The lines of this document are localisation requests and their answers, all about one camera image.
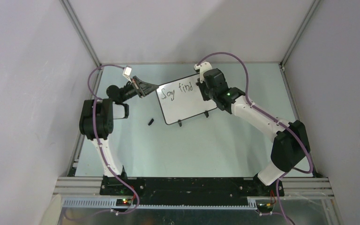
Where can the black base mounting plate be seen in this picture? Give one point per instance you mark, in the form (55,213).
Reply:
(205,192)

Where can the black framed whiteboard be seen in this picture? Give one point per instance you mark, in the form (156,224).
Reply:
(181,99)

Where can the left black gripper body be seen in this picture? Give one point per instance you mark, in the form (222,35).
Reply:
(137,87)

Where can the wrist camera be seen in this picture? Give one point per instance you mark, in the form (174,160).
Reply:
(202,68)
(127,71)

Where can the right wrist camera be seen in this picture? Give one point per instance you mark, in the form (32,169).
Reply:
(202,68)

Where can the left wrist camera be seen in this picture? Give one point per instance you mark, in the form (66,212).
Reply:
(127,71)

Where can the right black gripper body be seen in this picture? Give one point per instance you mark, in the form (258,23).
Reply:
(206,94)

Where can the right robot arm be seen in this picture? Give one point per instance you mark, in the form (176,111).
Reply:
(290,142)

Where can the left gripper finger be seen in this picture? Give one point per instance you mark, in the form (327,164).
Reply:
(148,89)
(141,83)

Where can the aluminium frame rail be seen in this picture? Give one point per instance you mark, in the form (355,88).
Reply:
(84,192)

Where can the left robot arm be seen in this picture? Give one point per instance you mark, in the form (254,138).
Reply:
(97,120)

